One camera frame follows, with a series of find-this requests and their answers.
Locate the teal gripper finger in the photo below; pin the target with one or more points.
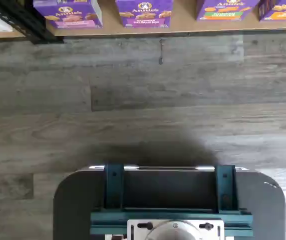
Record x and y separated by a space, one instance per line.
225 190
114 187

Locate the purple Annie's box pink patch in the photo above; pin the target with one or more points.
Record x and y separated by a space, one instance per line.
67 15

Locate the black metal shelf rack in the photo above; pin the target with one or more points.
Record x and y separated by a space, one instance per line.
45 38
10 12

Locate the purple Annie's box green patch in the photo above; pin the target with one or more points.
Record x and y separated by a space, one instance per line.
223 11

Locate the purple Annie's box orange patch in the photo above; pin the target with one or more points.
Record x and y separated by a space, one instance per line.
283 11

